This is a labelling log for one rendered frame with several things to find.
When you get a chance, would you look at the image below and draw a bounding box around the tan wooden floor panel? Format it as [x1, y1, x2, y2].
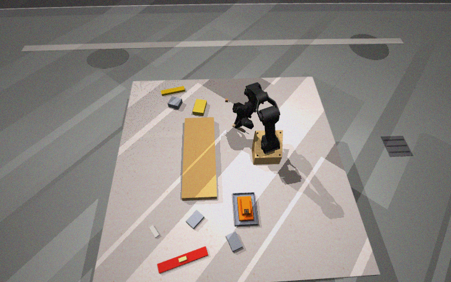
[181, 117, 217, 201]

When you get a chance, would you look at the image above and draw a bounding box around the red flat bar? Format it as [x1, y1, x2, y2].
[157, 246, 208, 273]

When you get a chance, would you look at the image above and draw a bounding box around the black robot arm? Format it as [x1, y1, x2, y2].
[233, 82, 280, 154]

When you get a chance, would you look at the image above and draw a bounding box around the small white rectangular block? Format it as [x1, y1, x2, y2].
[150, 225, 159, 238]

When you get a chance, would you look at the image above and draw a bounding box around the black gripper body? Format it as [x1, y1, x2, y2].
[241, 102, 256, 129]

